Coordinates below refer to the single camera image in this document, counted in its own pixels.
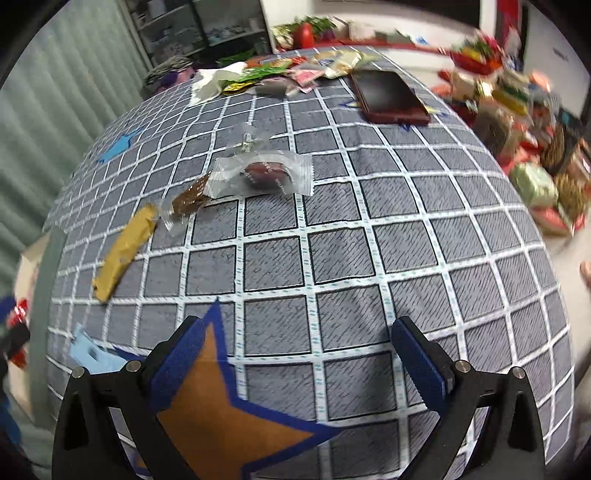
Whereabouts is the glass door cabinet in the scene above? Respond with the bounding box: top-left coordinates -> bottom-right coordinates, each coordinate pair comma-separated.
129,0 -> 271,65

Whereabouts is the cardboard box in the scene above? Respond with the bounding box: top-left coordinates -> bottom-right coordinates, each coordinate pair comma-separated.
7,226 -> 63,416

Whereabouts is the yellow snack bar packet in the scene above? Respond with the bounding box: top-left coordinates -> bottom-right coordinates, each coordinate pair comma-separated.
92,204 -> 160,303

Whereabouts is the clear dark plum candy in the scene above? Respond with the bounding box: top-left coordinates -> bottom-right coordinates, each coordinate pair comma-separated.
203,150 -> 314,199

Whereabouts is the red round toy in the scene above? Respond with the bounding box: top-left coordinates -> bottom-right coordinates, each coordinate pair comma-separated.
294,23 -> 317,48

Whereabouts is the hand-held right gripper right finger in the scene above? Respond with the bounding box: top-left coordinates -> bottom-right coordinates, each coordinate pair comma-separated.
392,316 -> 546,480

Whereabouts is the zebra striped cloth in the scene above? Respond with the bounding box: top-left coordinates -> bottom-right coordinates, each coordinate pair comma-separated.
144,55 -> 197,88

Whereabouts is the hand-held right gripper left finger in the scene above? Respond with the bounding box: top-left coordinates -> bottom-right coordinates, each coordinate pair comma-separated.
52,316 -> 213,480

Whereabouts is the dark red smartphone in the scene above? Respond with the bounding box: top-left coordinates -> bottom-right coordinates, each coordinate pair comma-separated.
351,69 -> 431,125

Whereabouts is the grey checked star bedsheet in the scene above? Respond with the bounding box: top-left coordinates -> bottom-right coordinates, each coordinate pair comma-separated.
42,45 -> 575,480

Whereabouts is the small clear empty wrapper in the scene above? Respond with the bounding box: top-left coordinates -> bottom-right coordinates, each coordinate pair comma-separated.
231,123 -> 269,155

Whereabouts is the red and blue packet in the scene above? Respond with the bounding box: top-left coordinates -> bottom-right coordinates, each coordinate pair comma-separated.
0,295 -> 31,367

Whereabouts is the white crumpled bag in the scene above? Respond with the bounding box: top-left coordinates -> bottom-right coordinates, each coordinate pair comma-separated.
189,62 -> 247,106

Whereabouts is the clear brown snack bar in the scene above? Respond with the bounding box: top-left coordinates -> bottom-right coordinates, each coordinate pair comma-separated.
159,172 -> 214,232

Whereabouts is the pile of assorted snack packets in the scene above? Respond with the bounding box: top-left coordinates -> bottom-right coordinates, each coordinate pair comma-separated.
221,48 -> 380,97

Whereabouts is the heap of colourful snack packages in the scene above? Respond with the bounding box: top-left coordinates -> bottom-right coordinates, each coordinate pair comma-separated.
436,28 -> 591,237

